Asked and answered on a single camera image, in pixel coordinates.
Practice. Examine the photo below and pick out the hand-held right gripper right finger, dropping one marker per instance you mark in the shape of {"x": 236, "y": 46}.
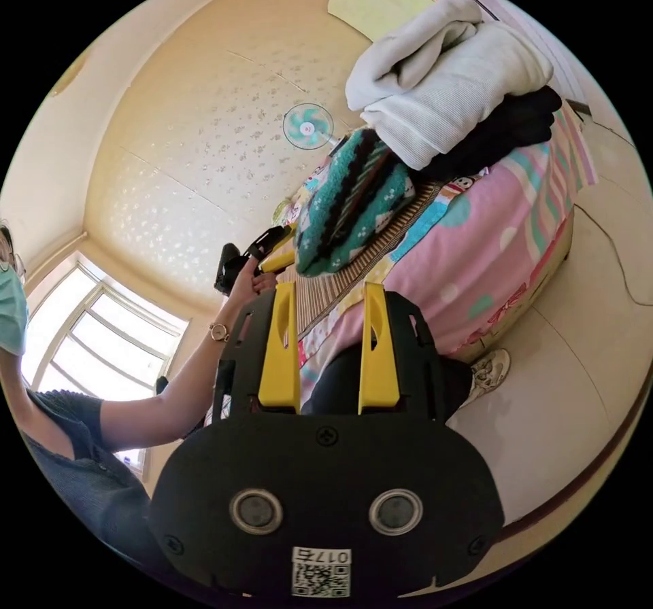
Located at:
{"x": 378, "y": 364}

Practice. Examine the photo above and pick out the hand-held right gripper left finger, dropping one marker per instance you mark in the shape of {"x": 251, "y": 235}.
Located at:
{"x": 278, "y": 349}

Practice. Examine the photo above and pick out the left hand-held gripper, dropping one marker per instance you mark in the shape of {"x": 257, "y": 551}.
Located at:
{"x": 264, "y": 243}

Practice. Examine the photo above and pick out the teal patterned sweater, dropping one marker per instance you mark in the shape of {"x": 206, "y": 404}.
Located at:
{"x": 352, "y": 201}

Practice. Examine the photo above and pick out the person's left forearm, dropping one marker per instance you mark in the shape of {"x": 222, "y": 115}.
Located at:
{"x": 189, "y": 384}

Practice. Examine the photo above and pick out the person's left hand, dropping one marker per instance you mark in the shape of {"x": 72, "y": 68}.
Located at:
{"x": 245, "y": 290}

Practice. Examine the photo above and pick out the teal electric fan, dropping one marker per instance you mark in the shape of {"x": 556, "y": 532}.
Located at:
{"x": 308, "y": 128}

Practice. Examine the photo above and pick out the window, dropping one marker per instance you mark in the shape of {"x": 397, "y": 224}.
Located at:
{"x": 117, "y": 339}

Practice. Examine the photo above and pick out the bed with pink printed sheet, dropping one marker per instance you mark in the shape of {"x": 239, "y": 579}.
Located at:
{"x": 484, "y": 242}

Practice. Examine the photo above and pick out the pile of clothes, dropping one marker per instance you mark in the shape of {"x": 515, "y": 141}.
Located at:
{"x": 449, "y": 84}

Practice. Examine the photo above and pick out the person's body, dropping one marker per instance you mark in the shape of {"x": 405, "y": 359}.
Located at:
{"x": 76, "y": 466}

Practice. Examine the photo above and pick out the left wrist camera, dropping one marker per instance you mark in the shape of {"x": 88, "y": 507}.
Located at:
{"x": 227, "y": 268}

